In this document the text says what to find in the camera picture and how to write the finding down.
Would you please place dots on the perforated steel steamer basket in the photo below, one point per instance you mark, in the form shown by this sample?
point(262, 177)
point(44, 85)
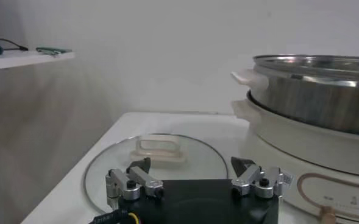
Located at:
point(313, 103)

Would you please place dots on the white electric cooker base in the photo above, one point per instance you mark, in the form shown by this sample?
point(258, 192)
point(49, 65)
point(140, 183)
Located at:
point(304, 149)

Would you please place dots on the round glass lid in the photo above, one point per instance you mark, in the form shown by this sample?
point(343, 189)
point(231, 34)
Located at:
point(194, 161)

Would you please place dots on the green flat card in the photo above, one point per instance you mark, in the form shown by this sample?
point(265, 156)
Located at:
point(52, 50)

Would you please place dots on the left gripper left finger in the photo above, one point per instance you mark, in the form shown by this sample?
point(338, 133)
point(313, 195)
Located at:
point(136, 178)

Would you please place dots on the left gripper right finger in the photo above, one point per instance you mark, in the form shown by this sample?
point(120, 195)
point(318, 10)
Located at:
point(249, 176)

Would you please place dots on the white side desk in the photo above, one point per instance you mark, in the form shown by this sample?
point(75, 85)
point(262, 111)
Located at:
point(20, 59)

